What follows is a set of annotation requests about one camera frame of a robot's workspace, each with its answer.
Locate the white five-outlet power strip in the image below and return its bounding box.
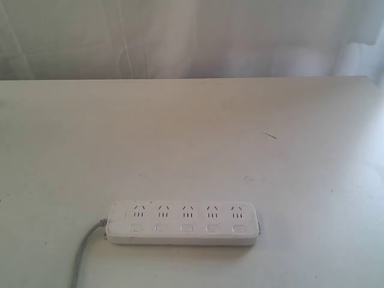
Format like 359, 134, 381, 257
106, 200, 260, 246

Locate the white backdrop curtain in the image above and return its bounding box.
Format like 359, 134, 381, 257
1, 1, 383, 88

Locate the grey power cord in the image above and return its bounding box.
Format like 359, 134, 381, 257
70, 218, 109, 288

